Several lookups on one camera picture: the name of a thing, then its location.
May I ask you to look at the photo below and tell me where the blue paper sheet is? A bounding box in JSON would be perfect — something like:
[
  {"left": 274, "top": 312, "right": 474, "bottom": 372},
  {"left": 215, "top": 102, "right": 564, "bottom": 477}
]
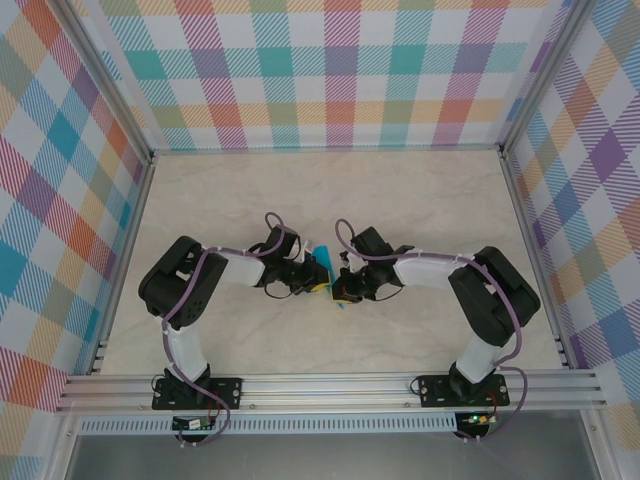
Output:
[{"left": 312, "top": 244, "right": 349, "bottom": 311}]

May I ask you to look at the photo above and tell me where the grey metal panel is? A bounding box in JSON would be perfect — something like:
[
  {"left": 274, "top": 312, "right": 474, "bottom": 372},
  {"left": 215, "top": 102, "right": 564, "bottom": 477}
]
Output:
[{"left": 64, "top": 432, "right": 601, "bottom": 480}]

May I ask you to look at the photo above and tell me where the aluminium mounting rail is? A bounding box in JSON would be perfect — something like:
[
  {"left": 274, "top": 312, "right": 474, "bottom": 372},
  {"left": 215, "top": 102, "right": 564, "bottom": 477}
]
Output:
[{"left": 54, "top": 372, "right": 609, "bottom": 414}]

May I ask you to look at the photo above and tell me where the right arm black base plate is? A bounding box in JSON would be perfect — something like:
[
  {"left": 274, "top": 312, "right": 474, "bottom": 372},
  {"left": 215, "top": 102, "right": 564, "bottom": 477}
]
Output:
[{"left": 417, "top": 372, "right": 511, "bottom": 409}]

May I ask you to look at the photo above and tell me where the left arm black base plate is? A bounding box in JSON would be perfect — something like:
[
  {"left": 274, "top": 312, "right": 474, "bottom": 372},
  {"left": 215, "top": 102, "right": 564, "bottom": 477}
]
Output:
[{"left": 152, "top": 377, "right": 244, "bottom": 411}]

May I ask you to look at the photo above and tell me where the slotted grey cable duct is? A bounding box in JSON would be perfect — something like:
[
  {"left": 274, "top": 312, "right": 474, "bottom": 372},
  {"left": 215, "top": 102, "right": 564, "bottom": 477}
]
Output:
[{"left": 77, "top": 412, "right": 459, "bottom": 435}]

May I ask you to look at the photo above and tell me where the aluminium side rail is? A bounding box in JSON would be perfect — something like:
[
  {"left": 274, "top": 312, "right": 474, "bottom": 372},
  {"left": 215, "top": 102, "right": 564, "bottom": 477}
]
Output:
[
  {"left": 499, "top": 149, "right": 574, "bottom": 371},
  {"left": 89, "top": 152, "right": 157, "bottom": 376}
]

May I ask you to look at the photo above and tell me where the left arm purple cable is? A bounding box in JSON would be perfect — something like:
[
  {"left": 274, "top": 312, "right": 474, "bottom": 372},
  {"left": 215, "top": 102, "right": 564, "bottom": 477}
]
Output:
[{"left": 159, "top": 212, "right": 289, "bottom": 449}]

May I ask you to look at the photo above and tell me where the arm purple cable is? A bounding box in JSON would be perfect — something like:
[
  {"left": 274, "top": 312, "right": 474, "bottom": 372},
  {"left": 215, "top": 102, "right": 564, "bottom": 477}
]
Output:
[
  {"left": 159, "top": 212, "right": 289, "bottom": 449},
  {"left": 333, "top": 218, "right": 530, "bottom": 444}
]

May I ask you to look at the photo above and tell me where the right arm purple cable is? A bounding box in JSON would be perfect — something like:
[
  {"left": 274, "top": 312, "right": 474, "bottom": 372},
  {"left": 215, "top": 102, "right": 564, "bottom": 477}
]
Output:
[{"left": 333, "top": 218, "right": 530, "bottom": 444}]

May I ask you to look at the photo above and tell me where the aluminium frame post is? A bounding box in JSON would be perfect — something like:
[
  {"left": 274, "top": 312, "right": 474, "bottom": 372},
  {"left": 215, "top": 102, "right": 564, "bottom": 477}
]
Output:
[
  {"left": 498, "top": 0, "right": 595, "bottom": 159},
  {"left": 58, "top": 0, "right": 154, "bottom": 161}
]

